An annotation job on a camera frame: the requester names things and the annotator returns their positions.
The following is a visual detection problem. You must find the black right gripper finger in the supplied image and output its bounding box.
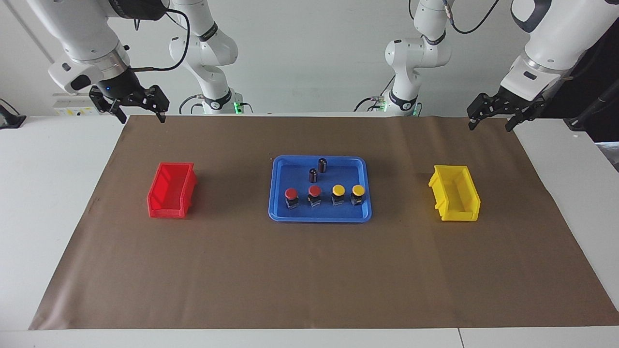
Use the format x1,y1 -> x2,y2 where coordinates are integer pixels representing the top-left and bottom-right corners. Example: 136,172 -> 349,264
143,86 -> 170,123
89,87 -> 127,124

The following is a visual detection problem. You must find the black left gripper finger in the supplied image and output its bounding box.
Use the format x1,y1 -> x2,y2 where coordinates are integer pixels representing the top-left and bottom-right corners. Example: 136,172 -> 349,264
505,103 -> 545,132
467,93 -> 499,130

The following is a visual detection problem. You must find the white power socket box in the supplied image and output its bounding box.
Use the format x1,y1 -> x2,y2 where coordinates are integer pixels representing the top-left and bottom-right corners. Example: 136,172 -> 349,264
52,93 -> 104,116

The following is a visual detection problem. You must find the black tripod stand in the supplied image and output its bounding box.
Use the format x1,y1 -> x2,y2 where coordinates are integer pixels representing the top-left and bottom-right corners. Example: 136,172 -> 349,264
563,80 -> 619,132

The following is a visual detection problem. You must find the black device at table edge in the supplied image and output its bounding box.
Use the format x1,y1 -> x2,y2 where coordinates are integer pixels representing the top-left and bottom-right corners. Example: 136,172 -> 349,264
0,98 -> 27,130

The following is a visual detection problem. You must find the yellow plastic bin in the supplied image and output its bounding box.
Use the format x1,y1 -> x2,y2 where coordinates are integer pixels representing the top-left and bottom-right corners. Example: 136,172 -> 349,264
428,165 -> 482,222

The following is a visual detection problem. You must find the red plastic bin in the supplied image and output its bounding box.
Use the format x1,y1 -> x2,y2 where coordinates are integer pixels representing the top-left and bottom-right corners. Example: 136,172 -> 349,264
147,162 -> 198,219

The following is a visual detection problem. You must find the blue plastic tray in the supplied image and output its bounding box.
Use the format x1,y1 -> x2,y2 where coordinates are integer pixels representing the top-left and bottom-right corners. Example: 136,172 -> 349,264
268,155 -> 373,223

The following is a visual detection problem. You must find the brown paper mat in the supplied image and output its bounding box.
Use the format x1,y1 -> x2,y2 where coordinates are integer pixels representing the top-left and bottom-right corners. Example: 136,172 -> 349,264
29,115 -> 619,331

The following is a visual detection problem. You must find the black right base cable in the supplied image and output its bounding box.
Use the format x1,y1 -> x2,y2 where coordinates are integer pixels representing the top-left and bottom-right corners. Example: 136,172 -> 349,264
179,94 -> 253,115

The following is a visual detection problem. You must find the black base cable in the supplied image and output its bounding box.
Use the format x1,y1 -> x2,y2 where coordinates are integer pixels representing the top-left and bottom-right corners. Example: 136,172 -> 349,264
354,75 -> 395,113
179,94 -> 253,115

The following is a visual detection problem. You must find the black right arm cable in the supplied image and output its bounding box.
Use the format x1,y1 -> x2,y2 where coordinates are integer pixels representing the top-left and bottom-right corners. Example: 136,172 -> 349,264
131,7 -> 191,73

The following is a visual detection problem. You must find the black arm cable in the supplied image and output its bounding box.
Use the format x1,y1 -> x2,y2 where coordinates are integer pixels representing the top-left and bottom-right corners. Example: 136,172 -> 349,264
131,7 -> 191,73
445,0 -> 501,35

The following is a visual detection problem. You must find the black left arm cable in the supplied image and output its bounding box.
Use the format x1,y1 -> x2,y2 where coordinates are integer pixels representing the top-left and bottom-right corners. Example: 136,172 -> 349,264
445,0 -> 501,35

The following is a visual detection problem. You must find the black left base cable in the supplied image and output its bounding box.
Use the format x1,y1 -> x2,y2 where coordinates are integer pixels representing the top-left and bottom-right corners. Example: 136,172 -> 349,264
354,75 -> 395,113

